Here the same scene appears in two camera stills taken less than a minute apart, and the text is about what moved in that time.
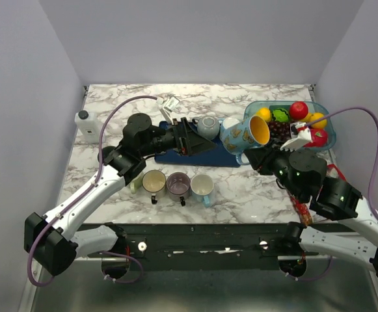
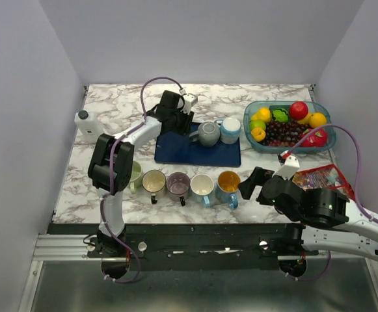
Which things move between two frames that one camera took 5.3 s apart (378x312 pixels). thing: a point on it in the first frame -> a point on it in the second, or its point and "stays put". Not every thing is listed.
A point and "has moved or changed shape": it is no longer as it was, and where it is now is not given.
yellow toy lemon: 265,114 stays put
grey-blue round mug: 208,125 has moved or changed shape
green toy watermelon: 280,115 stays put
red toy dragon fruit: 319,138 stays put
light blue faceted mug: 202,188 stays put
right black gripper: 260,158 -> 257,176
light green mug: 136,184 stays put
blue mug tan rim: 238,136 -> 227,188
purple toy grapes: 279,129 stays put
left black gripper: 187,141 -> 187,120
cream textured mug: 153,182 stays put
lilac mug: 179,187 stays put
